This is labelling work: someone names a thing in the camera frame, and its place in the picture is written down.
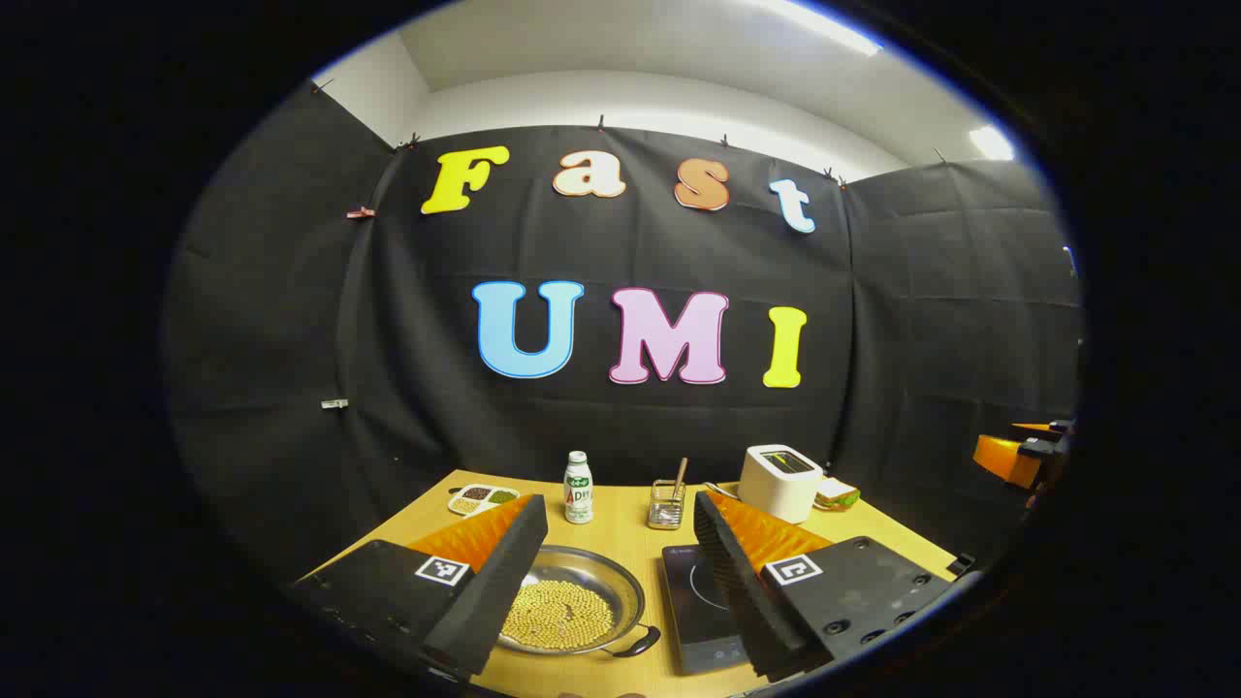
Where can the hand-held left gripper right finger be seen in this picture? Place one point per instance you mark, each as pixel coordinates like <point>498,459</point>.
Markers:
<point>742,591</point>

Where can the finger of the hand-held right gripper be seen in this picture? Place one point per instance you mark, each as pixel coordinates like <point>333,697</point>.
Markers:
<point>1003,460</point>
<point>1033,428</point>

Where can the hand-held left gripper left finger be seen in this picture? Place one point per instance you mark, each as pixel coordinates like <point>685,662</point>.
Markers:
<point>490,591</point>

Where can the black induction cooktop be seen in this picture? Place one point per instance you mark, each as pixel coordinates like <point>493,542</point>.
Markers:
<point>693,620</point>

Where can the pile of yellow soybeans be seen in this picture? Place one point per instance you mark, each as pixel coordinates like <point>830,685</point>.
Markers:
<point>557,616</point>

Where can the white divided dish of beans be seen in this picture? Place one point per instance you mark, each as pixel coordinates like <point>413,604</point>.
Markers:
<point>482,498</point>

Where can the white toaster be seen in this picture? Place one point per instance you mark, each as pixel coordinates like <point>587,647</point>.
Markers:
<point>776,490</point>

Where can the wooden stick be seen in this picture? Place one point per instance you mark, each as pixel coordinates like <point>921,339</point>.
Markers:
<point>681,475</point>

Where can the white drink bottle green label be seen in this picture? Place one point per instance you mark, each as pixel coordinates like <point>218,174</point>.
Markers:
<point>579,490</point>

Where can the toy sandwich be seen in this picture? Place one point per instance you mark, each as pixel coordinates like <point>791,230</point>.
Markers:
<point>839,496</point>

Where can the black backdrop cloth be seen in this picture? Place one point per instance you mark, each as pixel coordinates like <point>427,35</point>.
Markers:
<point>630,436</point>

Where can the small ceiling light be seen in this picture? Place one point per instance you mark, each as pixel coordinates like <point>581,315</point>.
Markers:
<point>992,143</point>

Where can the long ceiling light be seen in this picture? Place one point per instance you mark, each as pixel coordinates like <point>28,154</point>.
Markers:
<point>824,24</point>

